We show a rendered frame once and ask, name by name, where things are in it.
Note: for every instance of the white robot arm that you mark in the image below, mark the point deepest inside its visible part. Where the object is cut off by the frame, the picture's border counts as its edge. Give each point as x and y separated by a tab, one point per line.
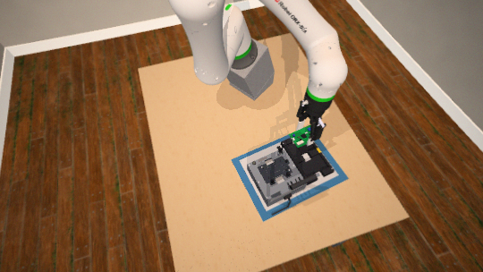
215	40

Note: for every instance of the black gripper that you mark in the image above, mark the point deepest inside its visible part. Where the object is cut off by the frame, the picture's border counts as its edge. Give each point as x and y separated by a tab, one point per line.
316	125

